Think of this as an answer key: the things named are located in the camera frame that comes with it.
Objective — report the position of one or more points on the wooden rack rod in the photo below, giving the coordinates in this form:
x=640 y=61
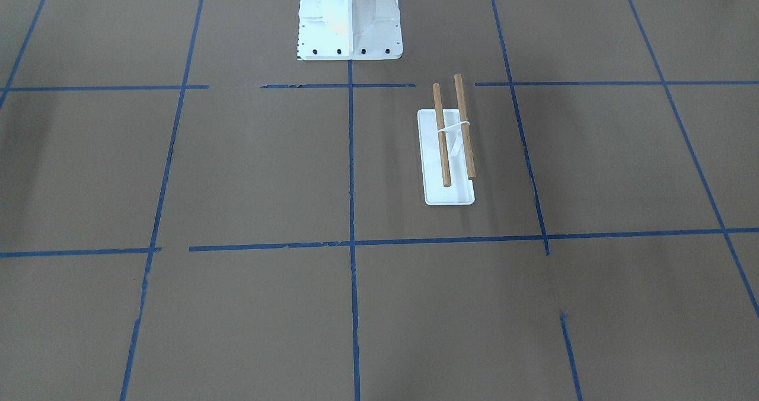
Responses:
x=442 y=135
x=465 y=126

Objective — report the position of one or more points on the white towel rack base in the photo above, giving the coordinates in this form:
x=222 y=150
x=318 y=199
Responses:
x=461 y=193

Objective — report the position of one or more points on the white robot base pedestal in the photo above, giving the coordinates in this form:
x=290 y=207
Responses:
x=342 y=30

